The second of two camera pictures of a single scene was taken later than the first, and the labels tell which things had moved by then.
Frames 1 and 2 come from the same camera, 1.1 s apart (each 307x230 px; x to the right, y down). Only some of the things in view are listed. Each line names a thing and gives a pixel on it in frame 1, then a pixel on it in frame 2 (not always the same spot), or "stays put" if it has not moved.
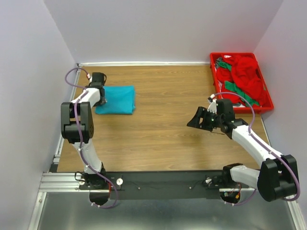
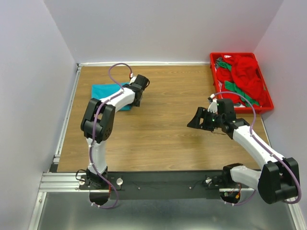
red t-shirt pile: x=245 y=74 stays put
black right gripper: x=202 y=112 stays put
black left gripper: x=103 y=101 to x=136 y=104
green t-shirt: x=231 y=86 stays put
